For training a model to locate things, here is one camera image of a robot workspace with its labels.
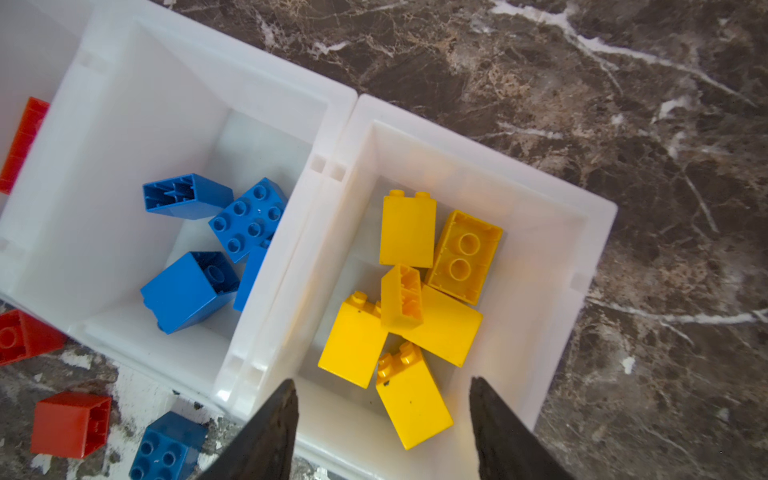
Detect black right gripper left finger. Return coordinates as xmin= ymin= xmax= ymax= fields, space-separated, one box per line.
xmin=198 ymin=379 xmax=299 ymax=480

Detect white middle bin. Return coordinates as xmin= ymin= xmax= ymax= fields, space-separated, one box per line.
xmin=1 ymin=1 xmax=358 ymax=405

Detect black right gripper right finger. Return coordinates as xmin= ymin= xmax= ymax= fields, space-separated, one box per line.
xmin=469 ymin=377 xmax=573 ymax=479

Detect small red lego brick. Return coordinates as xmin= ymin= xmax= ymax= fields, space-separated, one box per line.
xmin=30 ymin=392 xmax=112 ymax=459

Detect long red lego brick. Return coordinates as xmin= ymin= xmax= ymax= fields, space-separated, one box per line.
xmin=1 ymin=97 xmax=50 ymax=195

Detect blue lego brick top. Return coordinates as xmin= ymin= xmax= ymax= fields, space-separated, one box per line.
xmin=129 ymin=412 xmax=208 ymax=480

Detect blue lego brick diagonal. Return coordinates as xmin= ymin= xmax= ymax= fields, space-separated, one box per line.
xmin=209 ymin=178 xmax=287 ymax=263

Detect white right bin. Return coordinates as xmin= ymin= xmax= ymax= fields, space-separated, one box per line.
xmin=213 ymin=96 xmax=617 ymax=479

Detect small yellow lego brick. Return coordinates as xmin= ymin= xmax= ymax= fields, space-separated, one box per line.
xmin=381 ymin=264 xmax=423 ymax=334

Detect yellow lego brick pair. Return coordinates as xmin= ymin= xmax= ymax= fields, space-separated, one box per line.
xmin=426 ymin=210 xmax=503 ymax=306

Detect white bin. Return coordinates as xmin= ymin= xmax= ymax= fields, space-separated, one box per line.
xmin=1 ymin=1 xmax=358 ymax=405
xmin=0 ymin=0 xmax=97 ymax=211
xmin=213 ymin=96 xmax=617 ymax=479

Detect white left bin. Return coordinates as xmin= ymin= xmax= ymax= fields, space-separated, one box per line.
xmin=0 ymin=0 xmax=97 ymax=211

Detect yellow lego brick front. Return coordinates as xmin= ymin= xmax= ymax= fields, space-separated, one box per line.
xmin=379 ymin=190 xmax=437 ymax=268

